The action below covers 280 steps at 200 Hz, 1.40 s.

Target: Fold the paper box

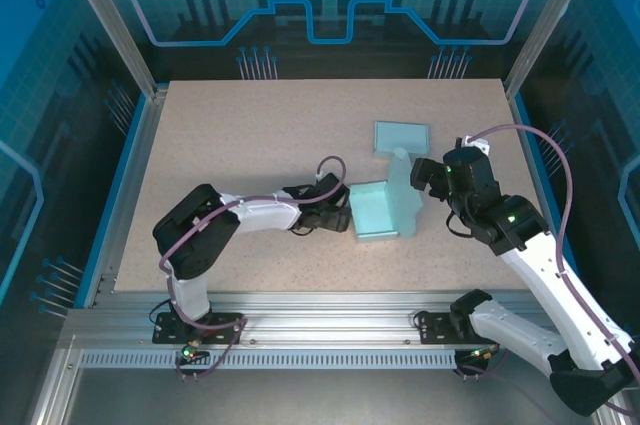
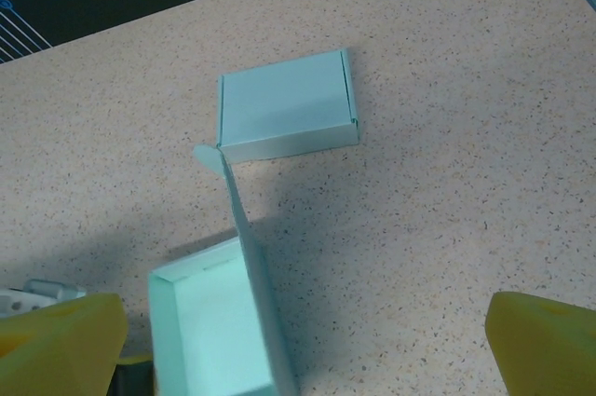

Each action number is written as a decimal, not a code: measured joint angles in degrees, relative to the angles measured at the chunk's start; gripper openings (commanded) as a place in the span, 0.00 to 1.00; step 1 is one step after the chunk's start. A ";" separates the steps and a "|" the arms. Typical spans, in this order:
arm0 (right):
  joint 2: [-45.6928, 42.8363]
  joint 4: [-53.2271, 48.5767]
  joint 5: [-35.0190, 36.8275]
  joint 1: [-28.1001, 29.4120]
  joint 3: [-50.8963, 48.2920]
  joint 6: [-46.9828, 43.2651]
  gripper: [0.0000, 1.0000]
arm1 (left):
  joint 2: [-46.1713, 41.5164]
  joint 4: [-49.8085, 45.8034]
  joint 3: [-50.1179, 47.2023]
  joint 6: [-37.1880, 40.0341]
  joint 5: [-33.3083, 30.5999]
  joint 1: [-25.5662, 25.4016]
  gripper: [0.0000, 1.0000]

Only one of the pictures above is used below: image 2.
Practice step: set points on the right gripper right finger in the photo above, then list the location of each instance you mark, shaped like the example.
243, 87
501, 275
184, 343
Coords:
549, 349

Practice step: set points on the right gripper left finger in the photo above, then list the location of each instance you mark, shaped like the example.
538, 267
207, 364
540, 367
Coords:
56, 349

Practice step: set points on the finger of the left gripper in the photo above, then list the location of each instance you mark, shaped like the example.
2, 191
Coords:
135, 377

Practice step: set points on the light blue paper box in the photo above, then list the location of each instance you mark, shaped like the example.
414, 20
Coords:
284, 98
209, 331

